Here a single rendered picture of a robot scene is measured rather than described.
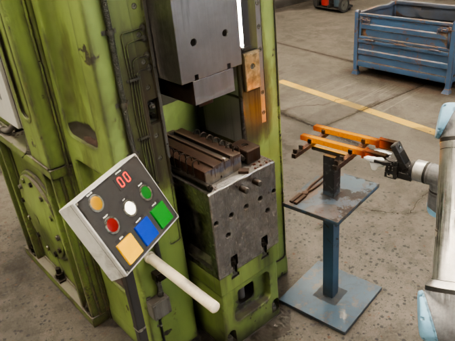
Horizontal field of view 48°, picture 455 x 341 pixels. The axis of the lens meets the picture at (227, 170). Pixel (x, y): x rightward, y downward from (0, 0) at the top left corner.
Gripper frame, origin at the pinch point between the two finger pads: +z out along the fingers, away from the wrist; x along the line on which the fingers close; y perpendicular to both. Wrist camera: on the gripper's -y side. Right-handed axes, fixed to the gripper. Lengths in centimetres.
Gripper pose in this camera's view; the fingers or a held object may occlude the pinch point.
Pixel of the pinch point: (370, 153)
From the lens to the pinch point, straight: 228.5
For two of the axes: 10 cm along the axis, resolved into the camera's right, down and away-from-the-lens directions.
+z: -7.5, -2.6, 6.1
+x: 6.6, -4.1, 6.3
